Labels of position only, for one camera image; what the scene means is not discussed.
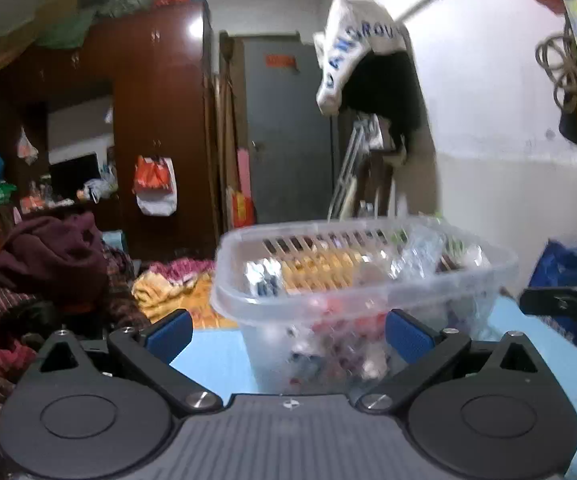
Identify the brown wooden wardrobe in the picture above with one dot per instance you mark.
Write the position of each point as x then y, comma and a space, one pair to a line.
163, 100

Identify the clear crumpled plastic bag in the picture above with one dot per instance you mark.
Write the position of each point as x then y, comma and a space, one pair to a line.
428, 252

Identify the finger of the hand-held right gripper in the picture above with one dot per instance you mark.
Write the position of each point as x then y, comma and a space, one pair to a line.
563, 301

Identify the maroon cloth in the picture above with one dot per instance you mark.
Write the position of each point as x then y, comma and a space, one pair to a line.
48, 255

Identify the blue woven bag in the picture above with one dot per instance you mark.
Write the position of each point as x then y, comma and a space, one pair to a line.
568, 265

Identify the yellow blister pack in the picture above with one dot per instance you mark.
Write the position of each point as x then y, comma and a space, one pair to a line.
323, 270

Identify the yellow blanket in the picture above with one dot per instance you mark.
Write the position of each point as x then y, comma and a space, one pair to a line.
168, 292

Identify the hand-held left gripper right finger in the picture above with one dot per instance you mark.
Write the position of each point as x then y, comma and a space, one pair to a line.
408, 335

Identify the pink board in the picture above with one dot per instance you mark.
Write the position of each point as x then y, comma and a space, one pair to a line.
244, 175

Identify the white lettered cloth bag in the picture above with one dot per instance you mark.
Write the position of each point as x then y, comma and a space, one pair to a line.
348, 35

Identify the silver foil medicine packet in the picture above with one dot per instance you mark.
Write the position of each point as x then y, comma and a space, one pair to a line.
263, 276

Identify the black television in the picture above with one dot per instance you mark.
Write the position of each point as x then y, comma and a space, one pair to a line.
73, 177

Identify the grey door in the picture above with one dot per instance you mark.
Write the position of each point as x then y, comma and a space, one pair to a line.
288, 135

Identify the orange white plastic bag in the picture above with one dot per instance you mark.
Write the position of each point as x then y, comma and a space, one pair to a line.
154, 185

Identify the metal folding rack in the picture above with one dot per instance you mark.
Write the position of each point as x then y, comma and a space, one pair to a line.
356, 170

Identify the red yellow box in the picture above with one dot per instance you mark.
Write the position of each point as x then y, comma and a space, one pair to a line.
242, 207

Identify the small white red bag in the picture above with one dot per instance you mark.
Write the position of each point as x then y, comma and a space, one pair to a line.
27, 147

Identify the wooden planks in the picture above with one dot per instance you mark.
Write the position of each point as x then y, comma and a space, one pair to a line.
231, 125

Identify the clear plastic container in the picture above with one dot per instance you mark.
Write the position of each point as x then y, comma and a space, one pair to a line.
278, 355

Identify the green cloth bundle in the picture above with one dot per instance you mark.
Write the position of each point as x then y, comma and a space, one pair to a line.
83, 22

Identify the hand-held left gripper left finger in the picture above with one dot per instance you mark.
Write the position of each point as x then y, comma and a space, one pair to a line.
168, 332

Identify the black hanging garment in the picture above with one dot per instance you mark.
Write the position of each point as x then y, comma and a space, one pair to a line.
388, 95

